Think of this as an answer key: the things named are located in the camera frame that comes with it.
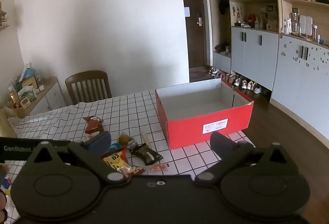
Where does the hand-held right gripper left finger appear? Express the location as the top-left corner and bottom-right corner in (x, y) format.
(26, 131), (127, 185)

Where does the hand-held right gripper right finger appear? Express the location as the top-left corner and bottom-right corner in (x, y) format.
(195, 132), (297, 185)

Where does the brown snack packet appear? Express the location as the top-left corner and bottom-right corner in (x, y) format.
(83, 116), (104, 135)

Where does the orange yellow chips packet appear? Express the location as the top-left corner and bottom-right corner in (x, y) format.
(101, 146), (145, 176)

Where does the red cardboard box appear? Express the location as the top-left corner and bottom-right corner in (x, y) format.
(155, 78), (254, 149)

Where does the beige pencil-shaped stick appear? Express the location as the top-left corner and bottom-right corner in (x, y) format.
(141, 132), (154, 149)

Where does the dark green snack packet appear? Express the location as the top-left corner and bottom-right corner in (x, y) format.
(131, 144), (163, 166)

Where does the small pink candy packet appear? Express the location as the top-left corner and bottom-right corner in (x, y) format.
(150, 164), (169, 172)

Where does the person's left hand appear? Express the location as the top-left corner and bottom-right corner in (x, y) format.
(0, 192), (8, 217)

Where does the white checkered tablecloth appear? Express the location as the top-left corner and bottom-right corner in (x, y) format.
(5, 92), (254, 222)

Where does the amber bottle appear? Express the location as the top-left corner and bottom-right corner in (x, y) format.
(9, 85), (18, 109)

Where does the green white tissue box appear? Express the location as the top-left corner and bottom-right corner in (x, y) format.
(17, 86), (36, 101)

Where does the wooden chair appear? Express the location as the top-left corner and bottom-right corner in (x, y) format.
(65, 70), (112, 106)

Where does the low white side cabinet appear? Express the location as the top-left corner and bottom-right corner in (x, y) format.
(8, 76), (67, 118)

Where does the row of shoes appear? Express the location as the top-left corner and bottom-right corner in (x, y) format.
(208, 67), (263, 94)

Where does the yellow storage box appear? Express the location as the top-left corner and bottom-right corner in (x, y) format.
(22, 76), (38, 88)

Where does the reddish door mat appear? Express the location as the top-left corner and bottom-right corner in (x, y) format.
(190, 70), (214, 80)

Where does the dark brown door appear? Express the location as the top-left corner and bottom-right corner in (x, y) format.
(180, 0), (209, 71)

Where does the group of shelf ornaments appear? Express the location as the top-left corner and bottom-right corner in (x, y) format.
(232, 4), (279, 32)

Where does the dark hanging bag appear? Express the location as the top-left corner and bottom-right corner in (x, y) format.
(219, 0), (230, 15)

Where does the cluster of clear bottles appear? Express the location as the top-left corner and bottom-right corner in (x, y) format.
(283, 12), (321, 42)

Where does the grey wall cabinet unit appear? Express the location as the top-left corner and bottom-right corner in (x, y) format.
(205, 0), (329, 141)

